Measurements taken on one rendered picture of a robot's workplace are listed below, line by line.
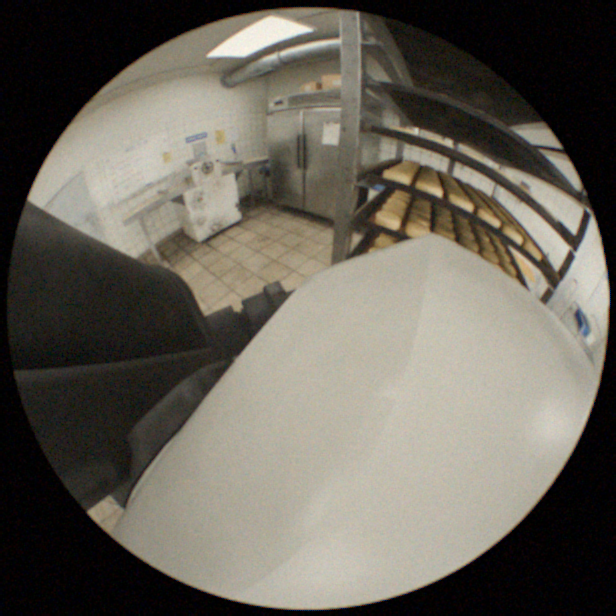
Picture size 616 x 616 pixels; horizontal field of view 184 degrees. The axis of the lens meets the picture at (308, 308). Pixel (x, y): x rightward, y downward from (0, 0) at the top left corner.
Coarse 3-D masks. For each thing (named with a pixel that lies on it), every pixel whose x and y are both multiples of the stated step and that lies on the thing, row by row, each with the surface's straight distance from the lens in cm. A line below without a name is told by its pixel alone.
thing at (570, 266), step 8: (584, 216) 47; (592, 216) 46; (584, 224) 46; (592, 224) 46; (576, 232) 47; (584, 232) 45; (592, 232) 47; (584, 240) 45; (592, 240) 47; (584, 248) 46; (568, 256) 46; (576, 256) 45; (584, 256) 46; (568, 264) 45; (576, 264) 46; (560, 272) 46; (568, 272) 45; (576, 272) 46; (568, 280) 46; (560, 288) 46; (544, 296) 47; (552, 296) 46; (560, 296) 47; (544, 304) 46; (552, 304) 47
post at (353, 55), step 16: (352, 16) 42; (352, 32) 39; (352, 48) 37; (352, 64) 36; (352, 80) 35; (352, 96) 34; (352, 112) 33; (352, 128) 33; (352, 144) 33; (352, 160) 33; (352, 176) 34; (336, 192) 35; (352, 192) 34; (336, 208) 36; (352, 208) 36; (336, 224) 38; (336, 240) 39; (336, 256) 41
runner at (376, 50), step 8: (360, 32) 39; (360, 40) 38; (368, 40) 42; (368, 48) 39; (376, 48) 39; (376, 56) 43; (384, 56) 42; (384, 64) 46; (392, 64) 45; (392, 72) 51; (392, 80) 57; (400, 80) 56
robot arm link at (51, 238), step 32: (32, 224) 8; (64, 224) 10; (32, 256) 7; (64, 256) 8; (96, 256) 9; (128, 256) 12; (32, 288) 7; (64, 288) 7; (96, 288) 8; (128, 288) 9; (160, 288) 11; (32, 320) 7; (64, 320) 7; (96, 320) 8; (128, 320) 9; (160, 320) 10; (32, 352) 7; (64, 352) 7; (96, 352) 8; (128, 352) 9; (160, 352) 10
